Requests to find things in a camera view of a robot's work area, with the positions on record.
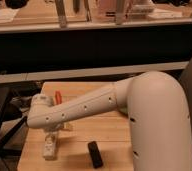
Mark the white plastic bottle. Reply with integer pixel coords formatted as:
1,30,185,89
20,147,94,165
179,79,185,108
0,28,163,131
43,132,58,160

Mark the orange carrot toy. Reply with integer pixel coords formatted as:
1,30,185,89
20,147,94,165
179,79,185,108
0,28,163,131
55,91,62,104

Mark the wooden table top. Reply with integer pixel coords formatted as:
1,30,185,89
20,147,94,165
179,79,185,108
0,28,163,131
16,81,147,171

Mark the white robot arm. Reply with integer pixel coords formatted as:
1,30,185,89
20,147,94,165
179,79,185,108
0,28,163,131
27,71,192,171

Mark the black remote control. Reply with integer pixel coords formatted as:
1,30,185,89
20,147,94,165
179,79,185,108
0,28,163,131
88,141,103,169

